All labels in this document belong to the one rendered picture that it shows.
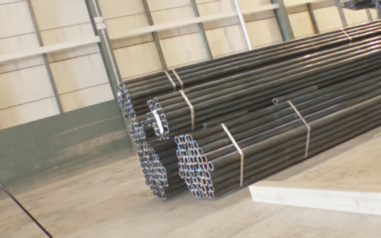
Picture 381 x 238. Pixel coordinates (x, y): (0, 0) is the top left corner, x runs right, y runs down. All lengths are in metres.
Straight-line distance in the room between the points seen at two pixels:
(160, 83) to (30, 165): 6.70
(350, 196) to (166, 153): 1.70
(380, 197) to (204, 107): 1.44
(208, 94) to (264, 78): 0.54
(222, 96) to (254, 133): 0.35
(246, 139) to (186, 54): 8.53
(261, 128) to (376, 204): 1.31
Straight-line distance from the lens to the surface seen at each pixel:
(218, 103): 2.83
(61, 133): 9.66
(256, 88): 3.03
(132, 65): 10.51
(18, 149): 9.56
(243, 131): 2.84
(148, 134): 3.09
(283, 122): 3.02
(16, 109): 9.79
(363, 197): 1.83
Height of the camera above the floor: 0.65
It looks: 1 degrees down
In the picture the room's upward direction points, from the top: 17 degrees counter-clockwise
